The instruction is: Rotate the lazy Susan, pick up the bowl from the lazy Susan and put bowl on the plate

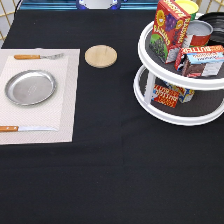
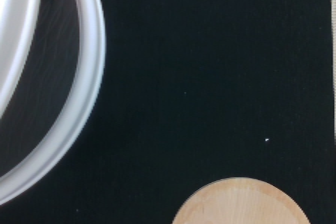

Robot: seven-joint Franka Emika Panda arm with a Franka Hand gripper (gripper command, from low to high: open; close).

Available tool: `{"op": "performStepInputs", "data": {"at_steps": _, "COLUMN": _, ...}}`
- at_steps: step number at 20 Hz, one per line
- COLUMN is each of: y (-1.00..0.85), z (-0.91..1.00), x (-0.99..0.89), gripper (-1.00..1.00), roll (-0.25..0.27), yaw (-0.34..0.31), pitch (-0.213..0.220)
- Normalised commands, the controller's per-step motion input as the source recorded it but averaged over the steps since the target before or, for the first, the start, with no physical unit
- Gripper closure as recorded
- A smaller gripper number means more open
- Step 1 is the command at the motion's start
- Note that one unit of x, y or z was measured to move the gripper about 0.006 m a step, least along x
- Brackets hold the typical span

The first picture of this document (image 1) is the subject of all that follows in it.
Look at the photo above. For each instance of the black ribbed bowl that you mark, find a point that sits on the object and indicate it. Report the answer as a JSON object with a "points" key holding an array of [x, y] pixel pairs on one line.
{"points": [[216, 20]]}

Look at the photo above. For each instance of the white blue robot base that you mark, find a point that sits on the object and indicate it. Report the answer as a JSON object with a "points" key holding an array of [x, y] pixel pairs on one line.
{"points": [[98, 4]]}

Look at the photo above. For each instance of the white two-tier lazy Susan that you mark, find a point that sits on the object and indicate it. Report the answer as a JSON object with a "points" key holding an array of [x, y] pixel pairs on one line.
{"points": [[206, 105]]}

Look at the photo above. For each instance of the round silver metal plate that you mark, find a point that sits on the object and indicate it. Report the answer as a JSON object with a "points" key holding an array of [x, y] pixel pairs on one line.
{"points": [[30, 87]]}

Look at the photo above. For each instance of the red box lower tier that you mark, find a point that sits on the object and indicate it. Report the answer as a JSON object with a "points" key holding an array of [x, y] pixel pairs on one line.
{"points": [[165, 96]]}

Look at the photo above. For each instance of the beige woven placemat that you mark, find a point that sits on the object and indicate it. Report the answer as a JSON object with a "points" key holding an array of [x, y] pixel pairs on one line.
{"points": [[57, 112]]}

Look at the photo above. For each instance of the round wooden coaster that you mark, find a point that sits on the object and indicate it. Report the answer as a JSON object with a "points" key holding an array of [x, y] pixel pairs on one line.
{"points": [[100, 56]]}

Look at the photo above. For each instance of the blue yellow can lower tier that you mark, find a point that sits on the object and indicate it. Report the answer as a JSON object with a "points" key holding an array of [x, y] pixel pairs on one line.
{"points": [[185, 95]]}

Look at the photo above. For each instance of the red butter box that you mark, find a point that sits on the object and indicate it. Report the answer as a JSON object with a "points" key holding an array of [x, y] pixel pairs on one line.
{"points": [[179, 63]]}

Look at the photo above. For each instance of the brown white chocolate box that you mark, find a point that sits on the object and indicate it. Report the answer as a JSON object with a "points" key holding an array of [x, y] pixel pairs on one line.
{"points": [[203, 64]]}

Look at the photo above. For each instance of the red raisins box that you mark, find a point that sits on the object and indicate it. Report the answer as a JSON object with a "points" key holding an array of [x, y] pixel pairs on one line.
{"points": [[169, 29]]}

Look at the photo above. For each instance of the red soup can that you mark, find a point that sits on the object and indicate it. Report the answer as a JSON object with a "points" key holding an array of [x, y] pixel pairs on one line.
{"points": [[198, 34]]}

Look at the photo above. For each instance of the yellow green can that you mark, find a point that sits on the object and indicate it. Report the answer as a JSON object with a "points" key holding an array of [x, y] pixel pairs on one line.
{"points": [[189, 6]]}

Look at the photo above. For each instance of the wooden handled fork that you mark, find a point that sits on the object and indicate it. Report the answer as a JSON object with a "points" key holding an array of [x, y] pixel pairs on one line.
{"points": [[27, 57]]}

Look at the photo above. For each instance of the wooden handled knife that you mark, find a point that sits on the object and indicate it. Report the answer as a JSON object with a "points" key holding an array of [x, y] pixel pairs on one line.
{"points": [[25, 128]]}

